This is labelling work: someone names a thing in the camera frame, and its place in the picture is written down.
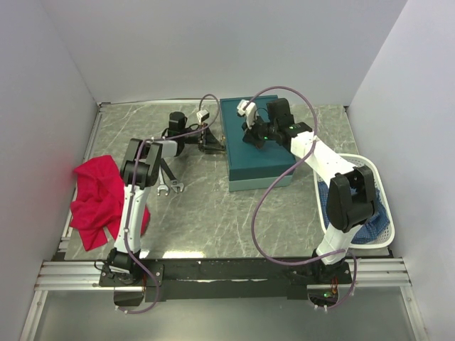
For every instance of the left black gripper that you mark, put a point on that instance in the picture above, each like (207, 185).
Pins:
(210, 143)

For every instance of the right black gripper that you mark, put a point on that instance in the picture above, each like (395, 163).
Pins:
(249, 134)

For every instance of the teal tool box with drawer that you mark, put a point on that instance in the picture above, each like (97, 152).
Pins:
(252, 163)

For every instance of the black handled adjustable wrench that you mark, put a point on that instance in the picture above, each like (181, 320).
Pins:
(176, 185)

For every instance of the silver combination wrench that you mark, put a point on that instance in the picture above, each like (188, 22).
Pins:
(162, 187)

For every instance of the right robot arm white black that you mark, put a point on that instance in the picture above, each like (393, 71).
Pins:
(351, 200)

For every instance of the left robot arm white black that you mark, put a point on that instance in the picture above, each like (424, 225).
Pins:
(143, 167)

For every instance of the red cloth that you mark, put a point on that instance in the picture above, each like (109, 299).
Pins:
(99, 204)

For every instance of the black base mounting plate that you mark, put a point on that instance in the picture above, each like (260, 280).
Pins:
(177, 279)

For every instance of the blue checkered cloth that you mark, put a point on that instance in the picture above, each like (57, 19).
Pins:
(376, 231)

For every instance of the white plastic basket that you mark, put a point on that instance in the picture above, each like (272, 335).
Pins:
(359, 161)

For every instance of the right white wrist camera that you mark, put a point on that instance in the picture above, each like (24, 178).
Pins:
(248, 110)

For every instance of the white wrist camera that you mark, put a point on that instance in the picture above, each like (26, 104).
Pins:
(202, 115)
(248, 110)

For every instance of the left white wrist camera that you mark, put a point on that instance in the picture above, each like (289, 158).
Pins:
(202, 115)

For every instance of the aluminium frame rail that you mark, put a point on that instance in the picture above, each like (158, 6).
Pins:
(82, 276)

